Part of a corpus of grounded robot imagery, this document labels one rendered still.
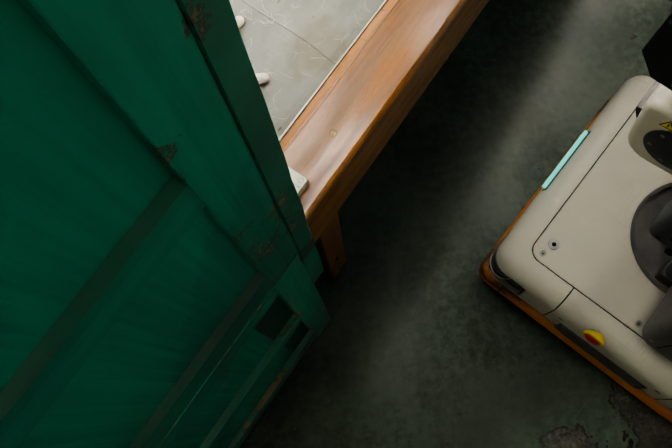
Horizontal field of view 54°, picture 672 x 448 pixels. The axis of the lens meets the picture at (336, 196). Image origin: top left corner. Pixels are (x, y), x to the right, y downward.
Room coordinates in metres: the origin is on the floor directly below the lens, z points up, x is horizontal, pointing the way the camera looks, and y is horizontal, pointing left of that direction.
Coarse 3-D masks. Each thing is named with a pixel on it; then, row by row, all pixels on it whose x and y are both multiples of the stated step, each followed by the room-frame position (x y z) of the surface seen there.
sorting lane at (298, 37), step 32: (256, 0) 0.69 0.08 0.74; (288, 0) 0.68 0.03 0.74; (320, 0) 0.67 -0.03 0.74; (352, 0) 0.66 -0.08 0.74; (384, 0) 0.64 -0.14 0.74; (256, 32) 0.62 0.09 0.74; (288, 32) 0.61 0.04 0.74; (320, 32) 0.60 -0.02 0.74; (352, 32) 0.59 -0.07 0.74; (256, 64) 0.56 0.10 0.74; (288, 64) 0.55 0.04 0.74; (320, 64) 0.54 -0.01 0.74; (288, 96) 0.49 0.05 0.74; (288, 128) 0.44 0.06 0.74
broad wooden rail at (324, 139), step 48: (432, 0) 0.61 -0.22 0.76; (480, 0) 0.67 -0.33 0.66; (384, 48) 0.54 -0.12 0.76; (432, 48) 0.53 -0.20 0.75; (336, 96) 0.47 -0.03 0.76; (384, 96) 0.45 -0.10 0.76; (288, 144) 0.40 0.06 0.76; (336, 144) 0.38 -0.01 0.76; (384, 144) 0.43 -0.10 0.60; (336, 192) 0.33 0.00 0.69
